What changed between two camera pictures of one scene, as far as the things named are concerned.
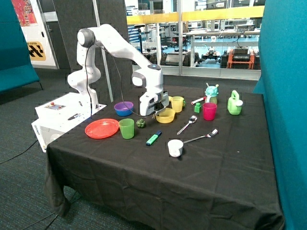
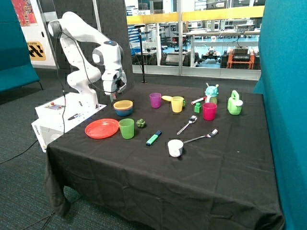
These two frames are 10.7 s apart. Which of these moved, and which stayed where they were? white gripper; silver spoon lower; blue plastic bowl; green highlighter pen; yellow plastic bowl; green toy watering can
Moved: white gripper; yellow plastic bowl
Stayed: silver spoon lower; green highlighter pen; blue plastic bowl; green toy watering can
